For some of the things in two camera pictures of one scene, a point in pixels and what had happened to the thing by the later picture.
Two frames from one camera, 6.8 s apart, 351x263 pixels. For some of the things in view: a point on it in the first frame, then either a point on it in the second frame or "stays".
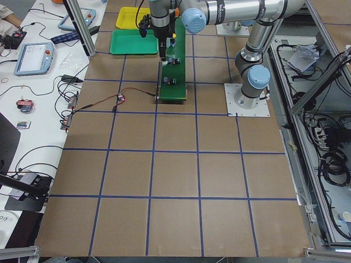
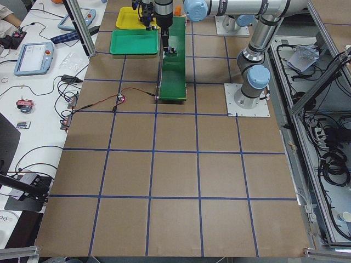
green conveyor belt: x=177 y=92 stays
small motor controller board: x=120 y=97 stays
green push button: x=169 y=81 → x=173 y=52
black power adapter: x=70 y=79 stays
